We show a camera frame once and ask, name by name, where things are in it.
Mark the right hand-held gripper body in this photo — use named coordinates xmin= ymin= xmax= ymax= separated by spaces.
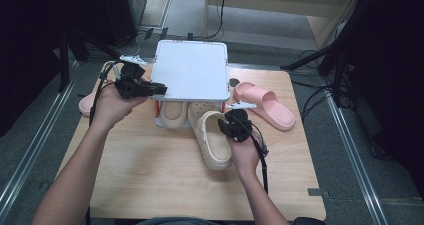
xmin=226 ymin=100 xmax=258 ymax=143

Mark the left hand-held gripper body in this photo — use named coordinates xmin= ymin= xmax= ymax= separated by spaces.
xmin=114 ymin=54 xmax=154 ymax=100

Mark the cream clog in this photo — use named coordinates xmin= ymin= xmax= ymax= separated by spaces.
xmin=187 ymin=101 xmax=233 ymax=171
xmin=159 ymin=100 xmax=188 ymax=129

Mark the pink slipper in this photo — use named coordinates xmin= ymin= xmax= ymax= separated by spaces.
xmin=78 ymin=90 xmax=101 ymax=117
xmin=233 ymin=81 xmax=297 ymax=132

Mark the white shoe rack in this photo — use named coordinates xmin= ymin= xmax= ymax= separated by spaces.
xmin=147 ymin=39 xmax=232 ymax=129

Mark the person's left hand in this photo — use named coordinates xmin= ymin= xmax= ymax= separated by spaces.
xmin=91 ymin=86 xmax=149 ymax=131

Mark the person's right hand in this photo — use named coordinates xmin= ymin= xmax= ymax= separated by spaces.
xmin=228 ymin=136 xmax=262 ymax=182

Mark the black metal stand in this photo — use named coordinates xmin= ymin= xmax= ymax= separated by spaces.
xmin=58 ymin=28 xmax=131 ymax=93

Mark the black cabinet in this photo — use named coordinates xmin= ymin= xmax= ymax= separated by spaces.
xmin=99 ymin=0 xmax=148 ymax=48

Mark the black tripod stand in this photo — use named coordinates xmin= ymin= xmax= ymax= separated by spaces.
xmin=279 ymin=0 xmax=368 ymax=106

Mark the person's grey shirt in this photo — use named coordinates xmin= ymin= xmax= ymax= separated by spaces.
xmin=136 ymin=217 xmax=234 ymax=225

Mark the left hand-held gripper cable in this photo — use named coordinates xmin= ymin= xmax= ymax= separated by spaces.
xmin=87 ymin=60 xmax=123 ymax=128

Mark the hand-held gripper cable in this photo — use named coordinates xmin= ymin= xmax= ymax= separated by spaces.
xmin=246 ymin=119 xmax=270 ymax=195
xmin=87 ymin=60 xmax=123 ymax=128

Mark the right hand-held gripper cable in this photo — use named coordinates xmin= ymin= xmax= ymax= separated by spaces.
xmin=246 ymin=119 xmax=270 ymax=195

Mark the black floor cable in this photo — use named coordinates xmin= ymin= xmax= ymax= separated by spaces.
xmin=293 ymin=49 xmax=334 ymax=119

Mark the black hanging cable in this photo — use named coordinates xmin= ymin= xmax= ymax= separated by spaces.
xmin=206 ymin=0 xmax=228 ymax=40

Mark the light wooden frame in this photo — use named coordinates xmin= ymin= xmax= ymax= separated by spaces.
xmin=203 ymin=0 xmax=363 ymax=49

